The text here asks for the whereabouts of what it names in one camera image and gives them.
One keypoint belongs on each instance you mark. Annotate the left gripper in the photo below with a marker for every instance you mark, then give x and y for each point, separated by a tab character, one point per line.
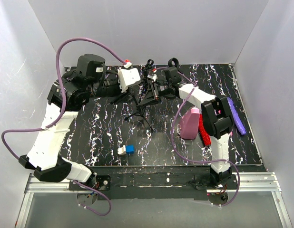
122	96

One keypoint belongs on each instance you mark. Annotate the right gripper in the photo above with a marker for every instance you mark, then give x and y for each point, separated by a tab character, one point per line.
151	95

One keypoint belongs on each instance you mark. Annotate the black round-base mic stand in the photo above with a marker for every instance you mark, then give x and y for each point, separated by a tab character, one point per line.
173	63

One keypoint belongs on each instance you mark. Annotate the red glitter microphone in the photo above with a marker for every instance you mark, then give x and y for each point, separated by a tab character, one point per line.
204	135

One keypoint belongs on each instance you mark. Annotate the purple microphone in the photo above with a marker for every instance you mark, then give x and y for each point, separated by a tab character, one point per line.
236	117

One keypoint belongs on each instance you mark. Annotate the black tripod mic stand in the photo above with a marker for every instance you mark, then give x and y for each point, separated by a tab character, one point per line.
147	67

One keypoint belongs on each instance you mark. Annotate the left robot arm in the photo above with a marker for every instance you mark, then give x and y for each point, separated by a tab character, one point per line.
88	79

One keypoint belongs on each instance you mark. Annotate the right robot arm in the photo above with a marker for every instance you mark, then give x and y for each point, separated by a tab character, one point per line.
220	168

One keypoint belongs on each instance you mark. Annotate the pink wedge-shaped case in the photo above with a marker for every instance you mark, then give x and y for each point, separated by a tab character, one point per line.
189	124

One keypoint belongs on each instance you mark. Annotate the blue and white block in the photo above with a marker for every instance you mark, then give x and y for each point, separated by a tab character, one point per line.
126	149

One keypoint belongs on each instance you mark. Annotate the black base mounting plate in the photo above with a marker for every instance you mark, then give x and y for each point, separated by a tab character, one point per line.
158	182

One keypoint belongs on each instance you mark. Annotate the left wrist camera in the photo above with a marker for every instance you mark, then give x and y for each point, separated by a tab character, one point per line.
128	76

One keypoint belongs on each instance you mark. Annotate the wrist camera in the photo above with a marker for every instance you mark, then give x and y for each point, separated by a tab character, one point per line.
152	75
128	76

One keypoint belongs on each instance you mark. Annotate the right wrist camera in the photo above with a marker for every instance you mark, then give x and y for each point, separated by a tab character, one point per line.
152	75

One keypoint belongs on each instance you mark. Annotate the aluminium frame rail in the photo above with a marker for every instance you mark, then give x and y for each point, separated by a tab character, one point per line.
100	130

